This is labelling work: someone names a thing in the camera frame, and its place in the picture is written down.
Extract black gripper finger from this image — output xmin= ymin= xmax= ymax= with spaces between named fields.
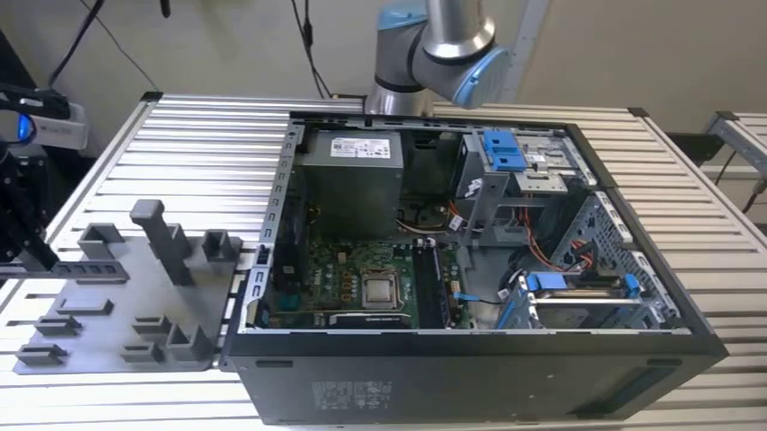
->
xmin=0 ymin=178 xmax=59 ymax=275

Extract black RAM slot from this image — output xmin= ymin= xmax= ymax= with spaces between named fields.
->
xmin=434 ymin=249 xmax=453 ymax=327

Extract grey plastic parts rack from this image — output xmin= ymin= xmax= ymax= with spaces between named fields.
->
xmin=10 ymin=200 xmax=244 ymax=376

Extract green motherboard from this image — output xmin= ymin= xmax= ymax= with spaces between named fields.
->
xmin=262 ymin=240 xmax=474 ymax=331

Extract grey power supply unit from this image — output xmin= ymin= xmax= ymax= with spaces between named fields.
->
xmin=296 ymin=129 xmax=406 ymax=239

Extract silver CPU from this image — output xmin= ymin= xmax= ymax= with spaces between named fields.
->
xmin=361 ymin=277 xmax=396 ymax=303

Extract black graphics card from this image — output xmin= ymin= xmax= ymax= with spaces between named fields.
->
xmin=326 ymin=312 xmax=414 ymax=330

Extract CPU socket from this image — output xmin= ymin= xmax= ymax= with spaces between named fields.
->
xmin=357 ymin=267 xmax=402 ymax=312

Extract black open PC case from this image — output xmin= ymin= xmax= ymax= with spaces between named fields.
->
xmin=218 ymin=110 xmax=730 ymax=427

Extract grey metal drive cage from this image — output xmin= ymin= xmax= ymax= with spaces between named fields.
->
xmin=454 ymin=129 xmax=592 ymax=248

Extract blue plastic drive latch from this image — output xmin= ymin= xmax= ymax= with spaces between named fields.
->
xmin=488 ymin=152 xmax=522 ymax=174
xmin=481 ymin=128 xmax=517 ymax=153

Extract hard disk in blue carrier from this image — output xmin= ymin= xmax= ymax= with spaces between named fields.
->
xmin=496 ymin=270 xmax=652 ymax=331

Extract metal slat side table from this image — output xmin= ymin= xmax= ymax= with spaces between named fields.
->
xmin=698 ymin=110 xmax=767 ymax=180

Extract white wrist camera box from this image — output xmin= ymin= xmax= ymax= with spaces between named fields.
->
xmin=22 ymin=101 xmax=90 ymax=150

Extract thick black camera cable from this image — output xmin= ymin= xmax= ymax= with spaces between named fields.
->
xmin=45 ymin=0 xmax=106 ymax=91

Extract power supply wire bundle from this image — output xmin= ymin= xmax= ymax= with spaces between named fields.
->
xmin=394 ymin=199 xmax=465 ymax=234

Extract black wire with blue plug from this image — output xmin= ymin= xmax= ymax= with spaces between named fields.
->
xmin=452 ymin=291 xmax=505 ymax=306

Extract orange data wire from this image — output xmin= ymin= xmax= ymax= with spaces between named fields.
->
xmin=518 ymin=192 xmax=597 ymax=274

